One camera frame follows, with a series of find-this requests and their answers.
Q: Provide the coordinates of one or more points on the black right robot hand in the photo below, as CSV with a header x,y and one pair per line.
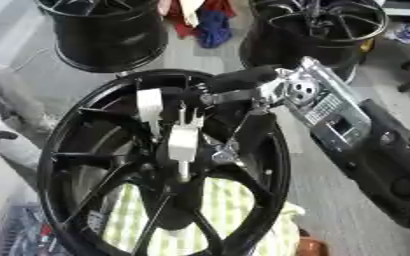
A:
x,y
240,80

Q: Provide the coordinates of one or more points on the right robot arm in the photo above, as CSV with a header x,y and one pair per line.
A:
x,y
383,150

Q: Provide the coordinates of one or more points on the black spoked wheel rim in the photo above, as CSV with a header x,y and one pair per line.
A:
x,y
307,36

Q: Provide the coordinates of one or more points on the white pin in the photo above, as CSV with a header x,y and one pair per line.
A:
x,y
183,143

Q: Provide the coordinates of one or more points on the black spoked wheel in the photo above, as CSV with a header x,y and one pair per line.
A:
x,y
86,173

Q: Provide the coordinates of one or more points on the red and blue cloth pile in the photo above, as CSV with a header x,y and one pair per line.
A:
x,y
211,26

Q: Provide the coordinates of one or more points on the orange brown object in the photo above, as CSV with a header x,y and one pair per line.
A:
x,y
312,247

